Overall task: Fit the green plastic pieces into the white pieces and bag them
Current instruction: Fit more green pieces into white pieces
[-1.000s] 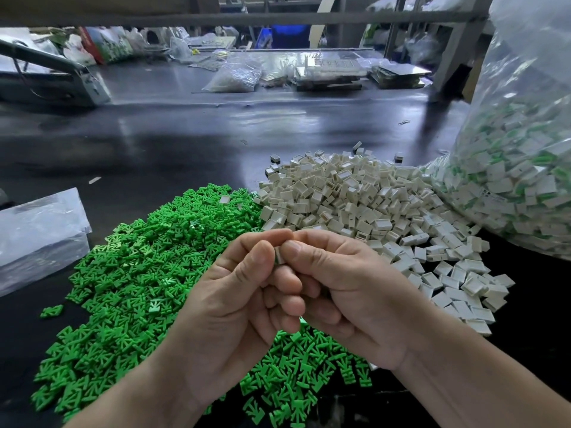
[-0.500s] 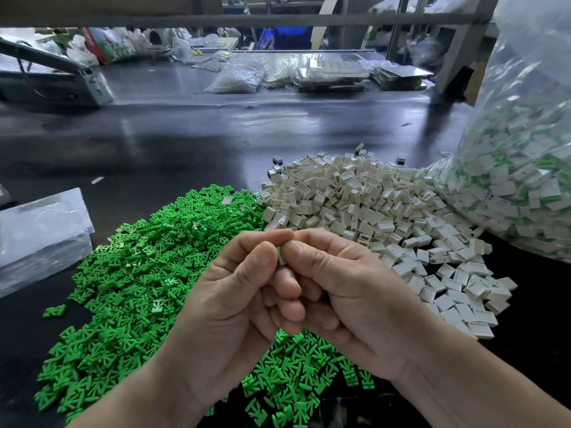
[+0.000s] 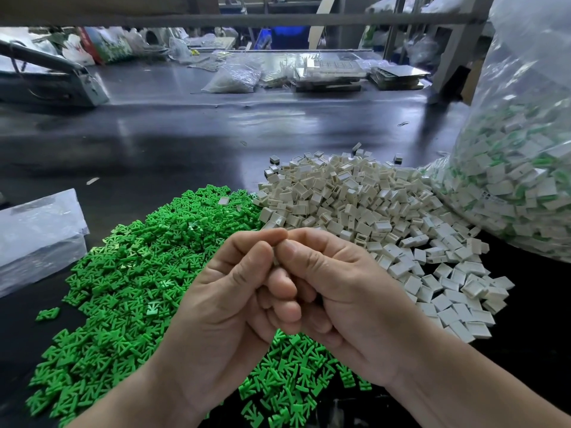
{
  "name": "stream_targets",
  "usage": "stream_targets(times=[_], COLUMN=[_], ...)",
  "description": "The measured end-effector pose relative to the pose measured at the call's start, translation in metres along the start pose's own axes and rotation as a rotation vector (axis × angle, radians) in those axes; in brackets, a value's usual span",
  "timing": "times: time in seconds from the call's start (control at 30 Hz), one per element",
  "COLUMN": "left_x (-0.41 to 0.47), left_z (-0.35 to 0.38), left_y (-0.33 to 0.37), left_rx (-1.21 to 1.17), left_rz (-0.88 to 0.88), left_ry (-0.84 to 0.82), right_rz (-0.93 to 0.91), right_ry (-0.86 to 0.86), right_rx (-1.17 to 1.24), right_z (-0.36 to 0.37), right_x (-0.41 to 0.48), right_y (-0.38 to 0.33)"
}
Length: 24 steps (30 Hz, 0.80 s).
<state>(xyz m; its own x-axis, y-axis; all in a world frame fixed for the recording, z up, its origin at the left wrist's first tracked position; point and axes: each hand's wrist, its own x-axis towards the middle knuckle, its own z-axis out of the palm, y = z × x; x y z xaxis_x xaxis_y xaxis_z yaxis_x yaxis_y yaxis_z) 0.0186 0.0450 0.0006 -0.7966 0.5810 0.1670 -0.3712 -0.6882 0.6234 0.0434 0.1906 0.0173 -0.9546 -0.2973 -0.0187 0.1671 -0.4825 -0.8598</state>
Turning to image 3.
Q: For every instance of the person's right hand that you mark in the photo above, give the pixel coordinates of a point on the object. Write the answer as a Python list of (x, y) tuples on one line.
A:
[(361, 303)]

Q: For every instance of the person's left hand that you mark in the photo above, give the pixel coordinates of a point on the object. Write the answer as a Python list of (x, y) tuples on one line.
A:
[(223, 325)]

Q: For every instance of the pile of white plastic caps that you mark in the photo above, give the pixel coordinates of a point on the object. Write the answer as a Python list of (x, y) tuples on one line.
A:
[(375, 200)]

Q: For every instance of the pile of green plastic clips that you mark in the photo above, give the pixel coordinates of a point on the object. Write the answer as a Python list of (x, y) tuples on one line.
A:
[(116, 272)]

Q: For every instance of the clear plastic bag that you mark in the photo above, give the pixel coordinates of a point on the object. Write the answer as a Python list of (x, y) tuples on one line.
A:
[(522, 173)]

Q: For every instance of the person's left forearm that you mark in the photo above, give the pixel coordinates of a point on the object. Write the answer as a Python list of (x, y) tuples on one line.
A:
[(125, 410)]

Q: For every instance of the small green plastic part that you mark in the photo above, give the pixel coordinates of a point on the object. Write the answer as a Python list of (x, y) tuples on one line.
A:
[(47, 314)]

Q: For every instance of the small clear bag of parts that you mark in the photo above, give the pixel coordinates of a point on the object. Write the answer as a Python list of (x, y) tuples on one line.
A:
[(232, 78)]

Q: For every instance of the stack of clear flat bags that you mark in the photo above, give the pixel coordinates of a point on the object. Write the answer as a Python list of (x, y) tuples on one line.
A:
[(40, 236)]

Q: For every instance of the dark flat tray stack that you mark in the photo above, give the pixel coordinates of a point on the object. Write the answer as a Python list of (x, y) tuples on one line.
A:
[(400, 77)]

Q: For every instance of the blue crate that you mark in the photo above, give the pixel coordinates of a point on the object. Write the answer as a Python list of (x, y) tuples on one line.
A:
[(285, 37)]

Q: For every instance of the grey metal horizontal bar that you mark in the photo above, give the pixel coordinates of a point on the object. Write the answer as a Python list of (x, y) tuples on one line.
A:
[(268, 20)]

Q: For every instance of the grey heat sealer machine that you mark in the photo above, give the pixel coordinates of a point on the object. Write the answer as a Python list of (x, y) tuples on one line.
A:
[(53, 80)]

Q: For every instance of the grey metal slanted post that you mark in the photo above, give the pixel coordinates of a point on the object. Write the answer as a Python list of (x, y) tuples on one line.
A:
[(464, 44)]

